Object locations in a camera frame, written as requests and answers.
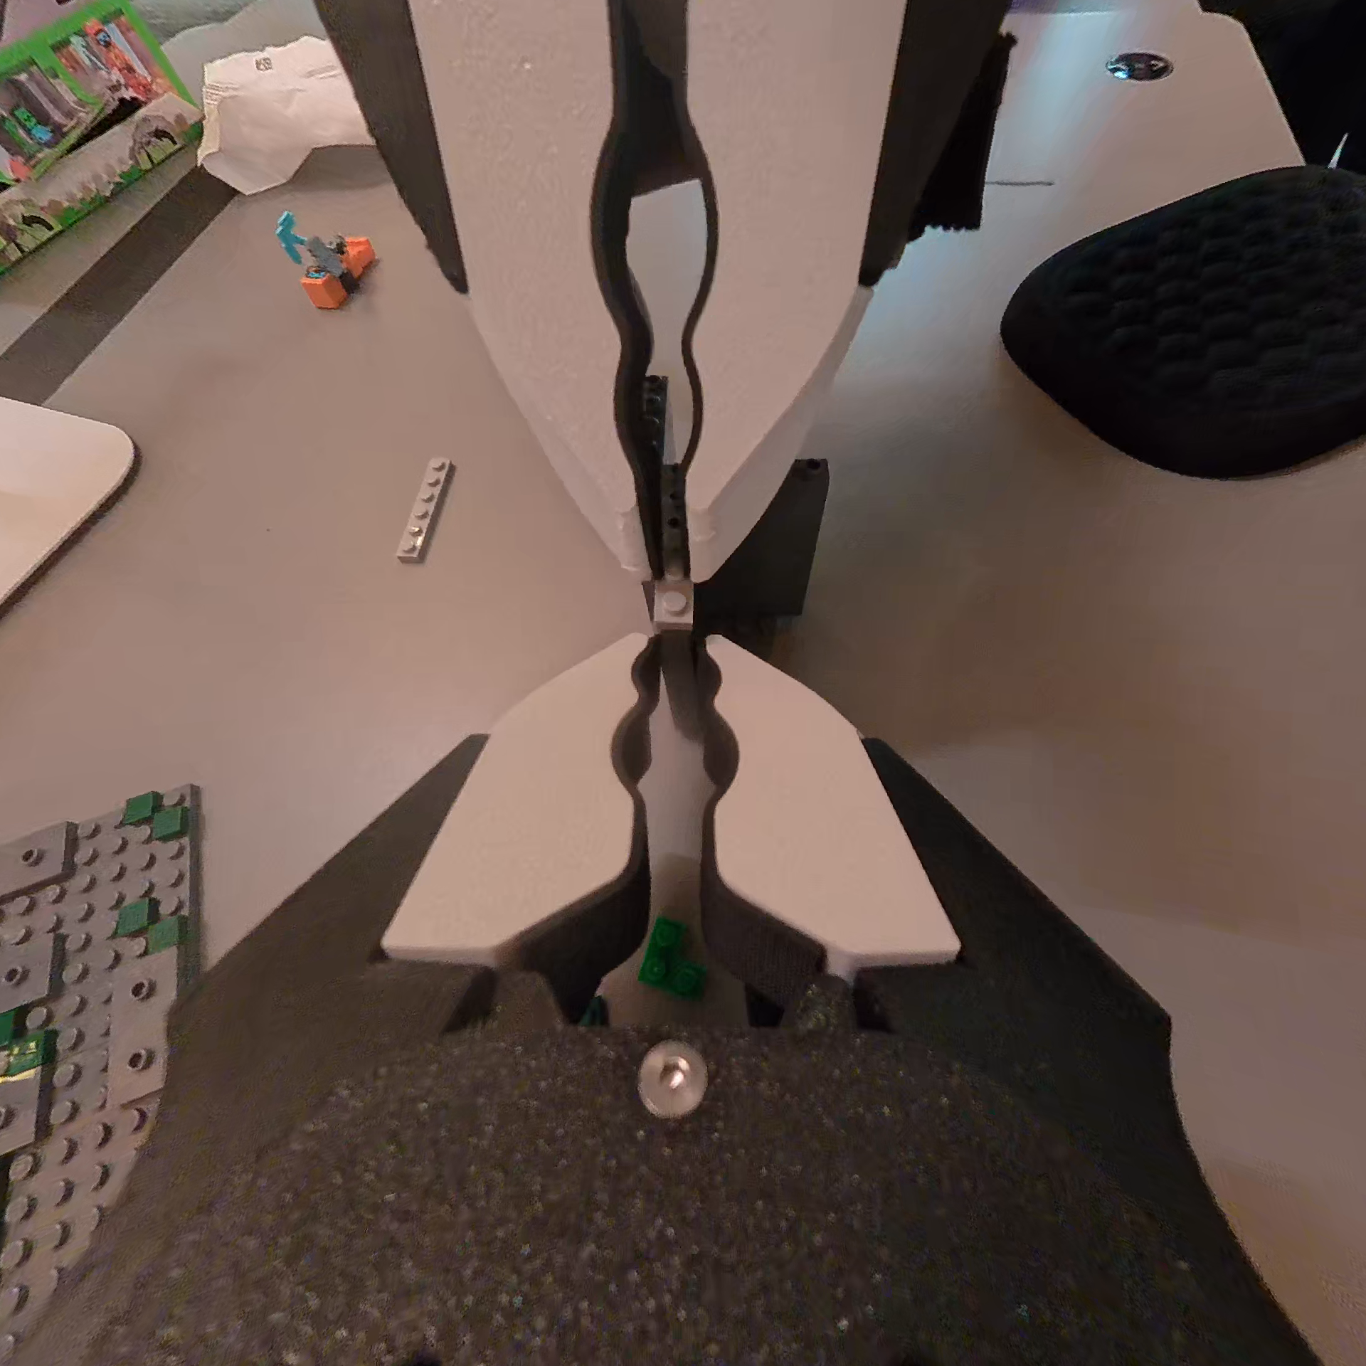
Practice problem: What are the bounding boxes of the grey brick build on baseplate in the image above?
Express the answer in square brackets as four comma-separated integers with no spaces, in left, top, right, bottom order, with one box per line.
[0,784,205,1362]

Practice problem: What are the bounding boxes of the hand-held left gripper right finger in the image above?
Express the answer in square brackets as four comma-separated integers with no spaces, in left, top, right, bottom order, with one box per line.
[694,640,963,1001]

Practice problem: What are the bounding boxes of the long light grey plate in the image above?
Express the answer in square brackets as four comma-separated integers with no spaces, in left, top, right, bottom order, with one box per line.
[394,457,457,564]

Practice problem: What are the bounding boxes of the small green corner plate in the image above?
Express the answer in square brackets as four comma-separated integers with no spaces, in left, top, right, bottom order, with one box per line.
[637,914,709,997]

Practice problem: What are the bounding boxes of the orange brick mini build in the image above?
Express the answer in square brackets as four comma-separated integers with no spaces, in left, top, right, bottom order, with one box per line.
[273,209,377,312]

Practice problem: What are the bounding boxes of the black mesh cushion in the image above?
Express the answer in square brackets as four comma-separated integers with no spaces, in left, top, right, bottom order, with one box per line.
[1000,164,1366,479]

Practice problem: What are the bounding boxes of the white paper bag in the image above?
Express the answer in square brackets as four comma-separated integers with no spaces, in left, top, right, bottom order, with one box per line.
[197,35,376,196]

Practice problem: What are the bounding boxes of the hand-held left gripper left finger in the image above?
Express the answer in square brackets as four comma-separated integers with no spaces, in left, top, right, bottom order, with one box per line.
[379,634,655,1001]

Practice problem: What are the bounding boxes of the dark grey cross wall piece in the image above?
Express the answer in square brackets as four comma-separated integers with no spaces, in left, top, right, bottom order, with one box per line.
[637,374,833,740]

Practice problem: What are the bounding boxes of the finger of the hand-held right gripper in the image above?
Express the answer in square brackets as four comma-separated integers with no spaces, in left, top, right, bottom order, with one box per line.
[408,0,657,585]
[678,0,911,585]

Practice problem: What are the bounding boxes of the green toy box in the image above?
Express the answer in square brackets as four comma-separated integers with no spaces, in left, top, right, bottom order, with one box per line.
[0,0,205,278]

